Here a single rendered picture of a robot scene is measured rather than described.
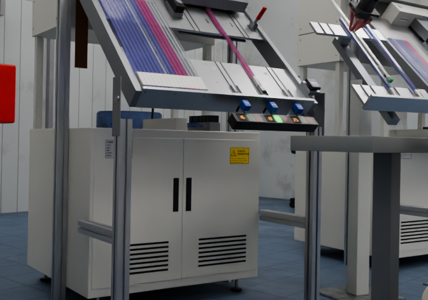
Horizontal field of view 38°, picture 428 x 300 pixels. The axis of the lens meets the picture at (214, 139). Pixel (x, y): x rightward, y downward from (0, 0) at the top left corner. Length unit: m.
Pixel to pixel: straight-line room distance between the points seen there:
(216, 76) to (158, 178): 0.42
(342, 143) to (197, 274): 0.96
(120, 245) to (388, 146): 0.78
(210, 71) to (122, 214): 0.57
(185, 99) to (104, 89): 3.79
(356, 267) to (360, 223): 0.17
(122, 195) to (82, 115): 3.73
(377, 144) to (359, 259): 0.99
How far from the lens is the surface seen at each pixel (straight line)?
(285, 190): 6.60
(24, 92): 5.20
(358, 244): 2.44
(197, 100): 1.89
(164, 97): 1.83
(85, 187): 2.11
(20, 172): 5.18
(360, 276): 2.47
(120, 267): 1.81
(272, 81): 2.17
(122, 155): 1.77
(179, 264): 2.26
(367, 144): 1.51
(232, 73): 2.09
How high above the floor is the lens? 0.58
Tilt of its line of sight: level
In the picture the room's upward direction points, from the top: 1 degrees clockwise
